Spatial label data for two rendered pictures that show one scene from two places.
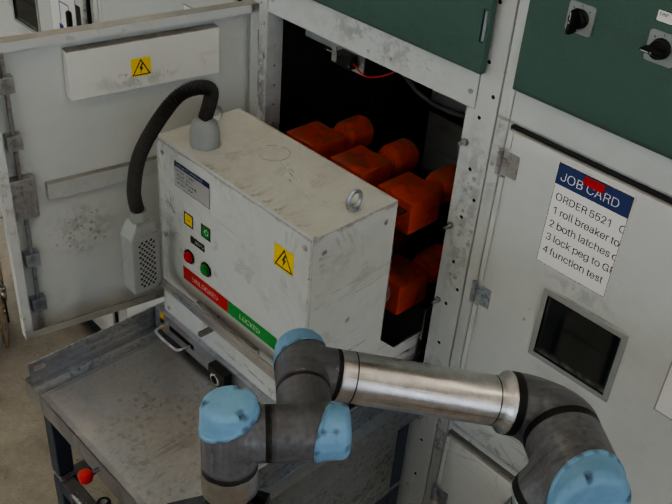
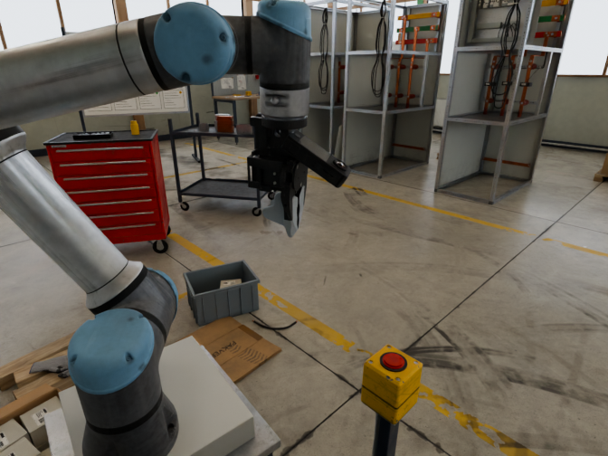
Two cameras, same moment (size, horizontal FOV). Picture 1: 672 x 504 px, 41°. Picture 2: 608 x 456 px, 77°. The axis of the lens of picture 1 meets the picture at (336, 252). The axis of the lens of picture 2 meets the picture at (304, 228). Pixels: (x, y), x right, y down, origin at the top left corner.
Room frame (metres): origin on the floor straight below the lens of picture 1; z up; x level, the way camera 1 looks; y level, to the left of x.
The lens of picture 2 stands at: (1.40, 0.17, 1.40)
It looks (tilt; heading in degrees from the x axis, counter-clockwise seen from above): 23 degrees down; 182
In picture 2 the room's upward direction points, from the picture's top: straight up
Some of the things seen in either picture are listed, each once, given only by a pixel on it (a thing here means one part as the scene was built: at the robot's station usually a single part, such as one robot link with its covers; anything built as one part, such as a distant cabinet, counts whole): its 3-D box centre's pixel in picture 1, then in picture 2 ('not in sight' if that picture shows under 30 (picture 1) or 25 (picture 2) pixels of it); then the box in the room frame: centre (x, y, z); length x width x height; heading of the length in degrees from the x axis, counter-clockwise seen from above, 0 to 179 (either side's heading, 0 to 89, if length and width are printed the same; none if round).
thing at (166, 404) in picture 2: not in sight; (128, 417); (0.94, -0.15, 0.86); 0.15 x 0.15 x 0.10
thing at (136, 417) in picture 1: (228, 395); not in sight; (1.48, 0.22, 0.82); 0.68 x 0.62 x 0.06; 136
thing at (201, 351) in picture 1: (232, 369); not in sight; (1.49, 0.21, 0.90); 0.54 x 0.05 x 0.06; 46
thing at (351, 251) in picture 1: (317, 239); not in sight; (1.67, 0.04, 1.15); 0.51 x 0.50 x 0.48; 136
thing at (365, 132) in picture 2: not in sight; (393, 89); (-4.45, 1.20, 1.12); 1.30 x 0.70 x 2.25; 136
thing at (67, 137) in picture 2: not in sight; (117, 189); (-1.45, -1.43, 0.51); 0.70 x 0.48 x 1.03; 107
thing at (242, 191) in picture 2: not in sight; (226, 162); (-2.57, -0.81, 0.48); 0.90 x 0.60 x 0.96; 80
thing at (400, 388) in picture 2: not in sight; (391, 382); (0.84, 0.31, 0.85); 0.08 x 0.08 x 0.10; 46
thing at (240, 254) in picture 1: (226, 283); not in sight; (1.48, 0.22, 1.15); 0.48 x 0.01 x 0.48; 46
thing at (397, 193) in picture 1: (425, 194); not in sight; (1.69, -0.19, 1.28); 0.22 x 0.10 x 0.08; 136
